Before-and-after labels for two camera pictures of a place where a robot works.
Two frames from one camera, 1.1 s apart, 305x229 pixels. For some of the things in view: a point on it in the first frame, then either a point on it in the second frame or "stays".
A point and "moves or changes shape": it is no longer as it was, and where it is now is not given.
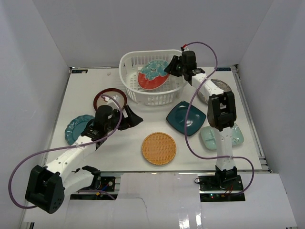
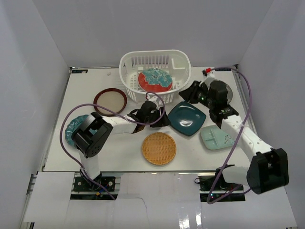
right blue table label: x=223 y=68 stays
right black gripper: x=171 y=69 → x=189 y=94
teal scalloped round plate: x=75 y=128 stays
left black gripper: x=124 y=118 → x=156 y=117
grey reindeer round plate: x=222 y=84 stays
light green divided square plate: x=208 y=136 stays
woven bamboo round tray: x=159 y=148 stays
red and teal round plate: x=153 y=75 moves or changes shape
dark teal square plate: x=177 y=117 stays
